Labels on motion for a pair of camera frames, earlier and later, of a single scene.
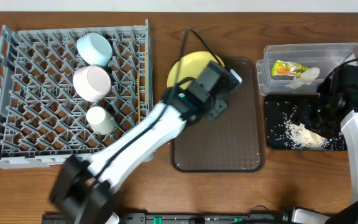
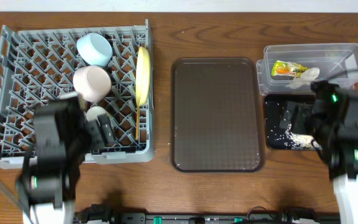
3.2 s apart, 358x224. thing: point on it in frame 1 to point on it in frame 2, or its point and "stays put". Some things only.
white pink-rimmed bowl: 92,83 stays put
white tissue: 306,78 stays put
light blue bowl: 94,48 stays put
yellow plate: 190,65 to 143,73
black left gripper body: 220,106 to 96,134
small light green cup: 99,121 stays put
